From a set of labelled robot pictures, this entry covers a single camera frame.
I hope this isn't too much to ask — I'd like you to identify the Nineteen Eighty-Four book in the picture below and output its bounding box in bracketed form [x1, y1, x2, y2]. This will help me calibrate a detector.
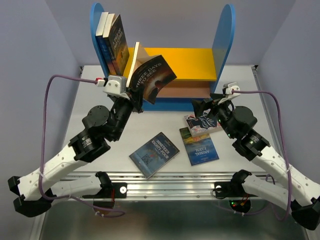
[129, 132, 180, 179]

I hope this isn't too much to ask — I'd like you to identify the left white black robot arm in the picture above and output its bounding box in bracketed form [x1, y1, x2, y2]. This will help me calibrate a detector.
[8, 87, 144, 218]

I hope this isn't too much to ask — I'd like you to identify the blue and yellow bookshelf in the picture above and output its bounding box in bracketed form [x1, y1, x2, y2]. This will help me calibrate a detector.
[89, 2, 237, 112]

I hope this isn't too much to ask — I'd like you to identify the Jane Eyre book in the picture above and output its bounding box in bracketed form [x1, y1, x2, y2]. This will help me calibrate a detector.
[95, 12, 116, 75]

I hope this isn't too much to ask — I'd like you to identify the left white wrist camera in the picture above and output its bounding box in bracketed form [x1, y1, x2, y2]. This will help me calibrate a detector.
[95, 75, 129, 99]

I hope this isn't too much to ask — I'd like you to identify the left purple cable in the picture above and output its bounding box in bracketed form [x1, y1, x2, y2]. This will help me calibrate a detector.
[39, 74, 126, 218]

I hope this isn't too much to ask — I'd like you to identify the A Tale of Two Cities book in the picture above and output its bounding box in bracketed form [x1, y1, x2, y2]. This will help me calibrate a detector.
[102, 13, 130, 76]

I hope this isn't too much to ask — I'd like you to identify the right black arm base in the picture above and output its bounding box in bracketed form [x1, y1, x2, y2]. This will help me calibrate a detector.
[210, 181, 248, 200]

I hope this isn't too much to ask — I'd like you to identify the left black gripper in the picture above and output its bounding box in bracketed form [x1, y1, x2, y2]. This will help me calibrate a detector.
[112, 84, 146, 141]

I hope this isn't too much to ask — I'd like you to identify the aluminium mounting rail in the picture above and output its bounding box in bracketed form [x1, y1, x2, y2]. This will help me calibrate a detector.
[41, 171, 306, 201]

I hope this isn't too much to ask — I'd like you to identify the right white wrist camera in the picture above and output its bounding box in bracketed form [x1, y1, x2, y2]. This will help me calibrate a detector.
[218, 81, 240, 105]

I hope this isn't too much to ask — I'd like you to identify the Animal Farm book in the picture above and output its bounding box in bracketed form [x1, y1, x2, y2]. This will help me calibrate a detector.
[179, 127, 220, 166]

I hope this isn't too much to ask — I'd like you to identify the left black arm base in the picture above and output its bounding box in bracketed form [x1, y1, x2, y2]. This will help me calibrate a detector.
[82, 182, 128, 199]

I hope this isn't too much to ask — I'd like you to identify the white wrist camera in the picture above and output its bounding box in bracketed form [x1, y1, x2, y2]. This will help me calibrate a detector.
[218, 81, 240, 105]
[95, 75, 129, 99]

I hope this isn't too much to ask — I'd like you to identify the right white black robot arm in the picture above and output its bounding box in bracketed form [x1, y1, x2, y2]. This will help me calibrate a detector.
[191, 98, 320, 230]

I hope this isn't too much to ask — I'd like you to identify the Little Women book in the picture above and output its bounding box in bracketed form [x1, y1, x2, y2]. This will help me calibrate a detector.
[184, 109, 222, 137]

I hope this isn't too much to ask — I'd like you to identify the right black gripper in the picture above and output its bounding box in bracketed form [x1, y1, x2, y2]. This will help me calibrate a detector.
[191, 92, 236, 139]

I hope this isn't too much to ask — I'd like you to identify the Three Days to See book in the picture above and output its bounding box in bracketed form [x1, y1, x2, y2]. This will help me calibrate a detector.
[126, 42, 177, 104]

